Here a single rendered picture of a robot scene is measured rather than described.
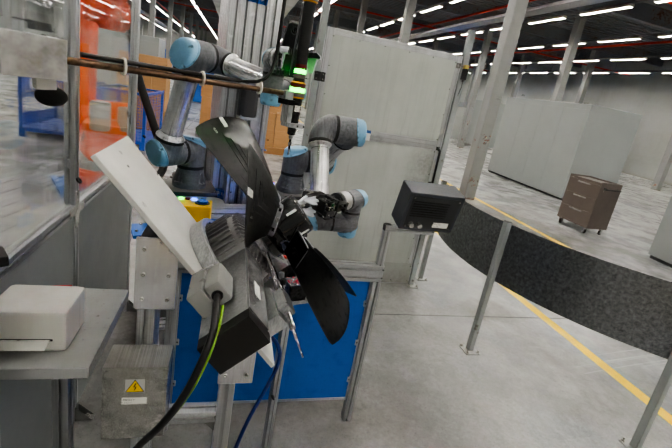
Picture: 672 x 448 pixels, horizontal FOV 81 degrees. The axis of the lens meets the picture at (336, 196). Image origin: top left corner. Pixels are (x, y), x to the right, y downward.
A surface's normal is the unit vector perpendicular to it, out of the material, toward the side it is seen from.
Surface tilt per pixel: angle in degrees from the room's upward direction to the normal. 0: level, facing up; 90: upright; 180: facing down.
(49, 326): 90
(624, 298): 90
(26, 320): 90
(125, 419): 90
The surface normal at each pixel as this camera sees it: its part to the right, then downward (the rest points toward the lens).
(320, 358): 0.22, 0.29
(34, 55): 0.74, 0.30
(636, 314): -0.55, 0.12
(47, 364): 0.17, -0.95
